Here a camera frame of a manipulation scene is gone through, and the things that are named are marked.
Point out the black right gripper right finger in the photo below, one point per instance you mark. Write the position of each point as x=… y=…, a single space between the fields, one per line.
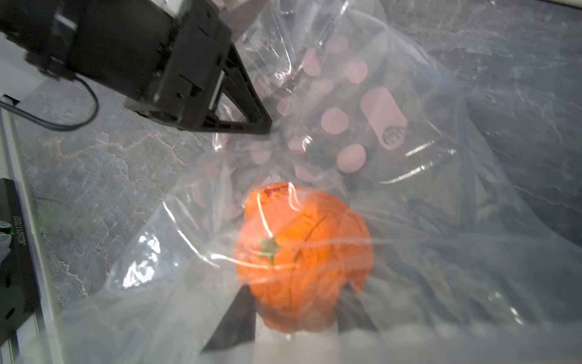
x=350 y=312

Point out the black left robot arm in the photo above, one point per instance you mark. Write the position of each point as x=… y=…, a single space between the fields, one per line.
x=114 y=43

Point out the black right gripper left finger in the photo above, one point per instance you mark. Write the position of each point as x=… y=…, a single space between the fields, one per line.
x=238 y=324

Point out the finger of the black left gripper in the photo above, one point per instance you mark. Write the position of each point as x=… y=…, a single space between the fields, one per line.
x=235 y=83

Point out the clear zip-top bag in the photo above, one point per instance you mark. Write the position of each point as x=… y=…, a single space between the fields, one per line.
x=372 y=225

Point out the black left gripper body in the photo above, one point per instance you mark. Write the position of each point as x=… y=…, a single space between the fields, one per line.
x=184 y=87

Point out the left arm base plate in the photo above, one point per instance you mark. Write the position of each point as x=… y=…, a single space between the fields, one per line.
x=19 y=287

